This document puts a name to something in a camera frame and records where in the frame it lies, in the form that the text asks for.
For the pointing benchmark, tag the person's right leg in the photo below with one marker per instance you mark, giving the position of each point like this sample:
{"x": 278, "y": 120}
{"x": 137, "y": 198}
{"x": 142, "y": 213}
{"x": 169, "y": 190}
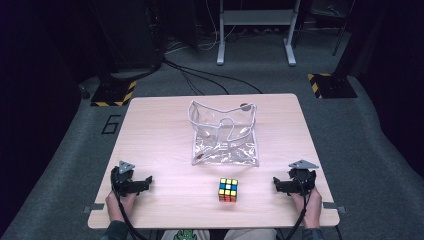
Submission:
{"x": 250, "y": 234}

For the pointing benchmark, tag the person's right hand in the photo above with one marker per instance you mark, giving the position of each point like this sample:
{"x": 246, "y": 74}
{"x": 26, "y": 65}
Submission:
{"x": 313, "y": 208}

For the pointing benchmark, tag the black stand post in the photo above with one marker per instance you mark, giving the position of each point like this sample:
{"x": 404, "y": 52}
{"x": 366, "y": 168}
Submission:
{"x": 345, "y": 36}

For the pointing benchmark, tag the black yellow striped base plate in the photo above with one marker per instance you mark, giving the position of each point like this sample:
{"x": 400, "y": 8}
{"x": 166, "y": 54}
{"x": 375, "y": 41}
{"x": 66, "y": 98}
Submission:
{"x": 115, "y": 93}
{"x": 333, "y": 86}

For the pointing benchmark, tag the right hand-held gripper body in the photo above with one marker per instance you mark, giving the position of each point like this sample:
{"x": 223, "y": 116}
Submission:
{"x": 303, "y": 181}

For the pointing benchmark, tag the person's left hand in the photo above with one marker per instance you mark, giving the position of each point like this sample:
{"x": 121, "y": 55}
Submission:
{"x": 115, "y": 206}

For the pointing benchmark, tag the clear plastic bag white trim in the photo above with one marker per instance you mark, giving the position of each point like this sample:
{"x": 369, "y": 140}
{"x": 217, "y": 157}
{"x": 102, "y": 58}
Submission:
{"x": 225, "y": 140}

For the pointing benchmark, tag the grey metal table bracket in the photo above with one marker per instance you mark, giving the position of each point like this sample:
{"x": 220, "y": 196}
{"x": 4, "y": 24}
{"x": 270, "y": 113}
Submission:
{"x": 333, "y": 206}
{"x": 94, "y": 207}

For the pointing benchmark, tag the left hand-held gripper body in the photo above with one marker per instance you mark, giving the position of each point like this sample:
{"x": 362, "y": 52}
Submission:
{"x": 122, "y": 181}

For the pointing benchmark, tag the white metal desk frame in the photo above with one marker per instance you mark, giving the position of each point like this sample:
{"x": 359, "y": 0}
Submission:
{"x": 256, "y": 16}

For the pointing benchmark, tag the colourful puzzle cube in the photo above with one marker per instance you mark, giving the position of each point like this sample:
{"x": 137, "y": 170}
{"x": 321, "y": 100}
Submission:
{"x": 228, "y": 190}

